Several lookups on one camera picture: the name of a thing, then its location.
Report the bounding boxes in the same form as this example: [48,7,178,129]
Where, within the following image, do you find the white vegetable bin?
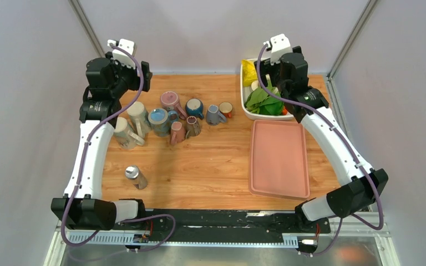
[240,59,293,121]

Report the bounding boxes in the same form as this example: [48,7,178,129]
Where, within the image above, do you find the silver metal bottle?
[125,165,148,190]

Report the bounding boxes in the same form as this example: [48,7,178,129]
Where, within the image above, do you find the yellow napa cabbage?
[241,59,258,87]

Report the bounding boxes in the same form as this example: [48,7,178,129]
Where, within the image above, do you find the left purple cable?
[60,44,176,254]

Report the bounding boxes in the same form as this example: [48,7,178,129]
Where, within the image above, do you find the blue butterfly mug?
[148,108,180,137]

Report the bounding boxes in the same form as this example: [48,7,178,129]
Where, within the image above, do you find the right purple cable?
[256,44,384,257]

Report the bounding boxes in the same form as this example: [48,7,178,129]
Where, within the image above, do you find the pink plastic tray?
[248,120,311,200]

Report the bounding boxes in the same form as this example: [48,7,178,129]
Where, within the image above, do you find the white mushroom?
[251,80,261,91]

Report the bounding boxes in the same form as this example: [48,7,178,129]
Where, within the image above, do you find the purple cable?
[60,44,176,254]
[256,44,384,257]

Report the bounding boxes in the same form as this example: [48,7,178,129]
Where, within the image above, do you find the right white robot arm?
[254,42,388,232]

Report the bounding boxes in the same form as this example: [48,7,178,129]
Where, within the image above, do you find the green leafy vegetable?
[244,88,285,116]

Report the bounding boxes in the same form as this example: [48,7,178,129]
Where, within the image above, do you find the grey-blue dotted mug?
[206,105,227,126]

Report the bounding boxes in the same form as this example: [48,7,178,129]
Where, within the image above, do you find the pink upside-down mug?
[160,91,187,120]

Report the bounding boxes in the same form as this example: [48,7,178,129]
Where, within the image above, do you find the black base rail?
[110,208,331,244]

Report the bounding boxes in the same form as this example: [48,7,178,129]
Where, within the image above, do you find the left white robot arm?
[50,48,152,231]

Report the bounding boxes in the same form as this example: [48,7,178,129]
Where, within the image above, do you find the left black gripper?
[105,53,153,99]

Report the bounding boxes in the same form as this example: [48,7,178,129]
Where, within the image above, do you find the dark blue round mug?
[185,98,204,120]

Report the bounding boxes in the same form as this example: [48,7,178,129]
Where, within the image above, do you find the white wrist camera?
[107,39,136,69]
[263,33,292,65]

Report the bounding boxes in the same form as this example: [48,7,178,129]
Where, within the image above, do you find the tall white floral mug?
[113,117,145,150]

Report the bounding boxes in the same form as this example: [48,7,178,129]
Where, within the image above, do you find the small pink dotted mug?
[170,121,186,146]

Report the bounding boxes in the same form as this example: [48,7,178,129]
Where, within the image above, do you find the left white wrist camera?
[107,39,136,69]

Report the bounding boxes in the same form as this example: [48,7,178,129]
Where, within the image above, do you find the orange small mug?
[219,101,233,119]

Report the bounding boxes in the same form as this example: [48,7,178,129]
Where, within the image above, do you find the small brown mug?
[185,116,201,139]

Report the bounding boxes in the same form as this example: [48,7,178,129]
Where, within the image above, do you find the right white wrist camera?
[263,33,292,65]

